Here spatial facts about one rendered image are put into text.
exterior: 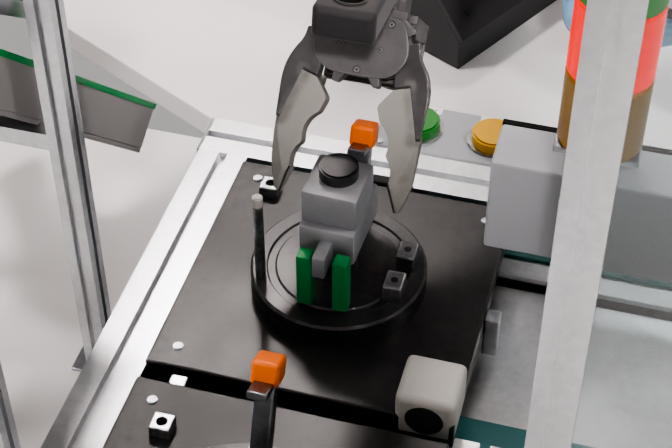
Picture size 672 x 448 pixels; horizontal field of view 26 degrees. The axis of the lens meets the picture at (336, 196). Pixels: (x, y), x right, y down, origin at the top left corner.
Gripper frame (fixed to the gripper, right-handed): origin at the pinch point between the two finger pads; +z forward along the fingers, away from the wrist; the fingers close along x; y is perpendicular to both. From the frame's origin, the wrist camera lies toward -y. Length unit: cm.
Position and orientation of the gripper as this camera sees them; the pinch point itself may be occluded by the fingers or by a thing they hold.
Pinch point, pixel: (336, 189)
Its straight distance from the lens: 109.2
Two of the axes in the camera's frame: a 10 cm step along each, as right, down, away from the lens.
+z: -1.8, 9.8, 0.3
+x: -9.6, -1.8, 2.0
